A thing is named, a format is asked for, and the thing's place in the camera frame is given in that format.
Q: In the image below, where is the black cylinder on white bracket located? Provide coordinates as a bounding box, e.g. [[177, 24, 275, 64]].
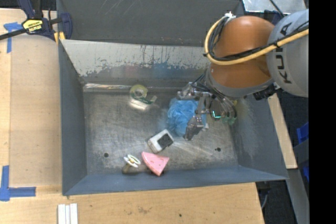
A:
[[253, 83, 281, 101]]

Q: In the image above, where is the white and black box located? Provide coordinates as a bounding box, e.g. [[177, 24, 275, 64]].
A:
[[147, 129, 175, 154]]

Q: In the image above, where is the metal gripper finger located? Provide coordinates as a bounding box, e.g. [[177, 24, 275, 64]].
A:
[[177, 82, 200, 101], [184, 115, 209, 142]]

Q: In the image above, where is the grey metal bin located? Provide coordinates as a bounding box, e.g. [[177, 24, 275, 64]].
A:
[[55, 0, 290, 196]]

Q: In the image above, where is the pink wedge block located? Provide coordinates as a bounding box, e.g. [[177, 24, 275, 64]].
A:
[[141, 151, 170, 177]]

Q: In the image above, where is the clear green tape dispenser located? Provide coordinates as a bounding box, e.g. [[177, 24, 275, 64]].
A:
[[129, 83, 158, 111]]

